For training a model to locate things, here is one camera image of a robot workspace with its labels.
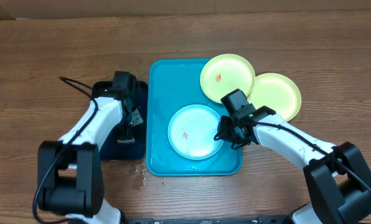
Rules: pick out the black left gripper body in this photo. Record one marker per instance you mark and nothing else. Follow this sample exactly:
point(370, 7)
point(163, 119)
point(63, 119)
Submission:
point(131, 121)

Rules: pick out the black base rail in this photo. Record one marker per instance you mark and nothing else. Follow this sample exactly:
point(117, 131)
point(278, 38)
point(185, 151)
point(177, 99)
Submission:
point(262, 219)

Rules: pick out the yellow plate with long stain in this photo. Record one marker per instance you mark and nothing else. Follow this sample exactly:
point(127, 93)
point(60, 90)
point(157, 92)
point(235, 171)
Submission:
point(277, 92)

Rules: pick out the teal plastic tray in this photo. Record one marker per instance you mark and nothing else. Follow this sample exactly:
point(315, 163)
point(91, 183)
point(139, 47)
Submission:
point(174, 84)

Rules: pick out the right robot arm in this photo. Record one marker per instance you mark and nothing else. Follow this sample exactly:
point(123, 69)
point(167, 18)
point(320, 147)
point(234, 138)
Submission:
point(337, 176)

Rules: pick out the green scrubbing sponge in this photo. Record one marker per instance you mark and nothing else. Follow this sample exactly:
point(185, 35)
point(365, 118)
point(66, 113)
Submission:
point(125, 141)

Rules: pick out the black rectangular tray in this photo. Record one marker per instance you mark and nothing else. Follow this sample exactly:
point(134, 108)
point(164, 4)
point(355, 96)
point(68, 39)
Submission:
point(129, 97)

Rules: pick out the yellow plate with small stain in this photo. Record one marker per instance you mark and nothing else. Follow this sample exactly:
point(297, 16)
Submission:
point(225, 73)

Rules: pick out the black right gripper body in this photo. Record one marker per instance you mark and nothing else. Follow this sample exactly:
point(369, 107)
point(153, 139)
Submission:
point(230, 132)

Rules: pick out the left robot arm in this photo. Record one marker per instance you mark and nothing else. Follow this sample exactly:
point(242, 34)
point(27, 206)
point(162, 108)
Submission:
point(69, 173)

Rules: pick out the light blue plate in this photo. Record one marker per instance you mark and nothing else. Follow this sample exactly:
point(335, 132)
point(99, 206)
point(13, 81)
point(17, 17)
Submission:
point(191, 132)

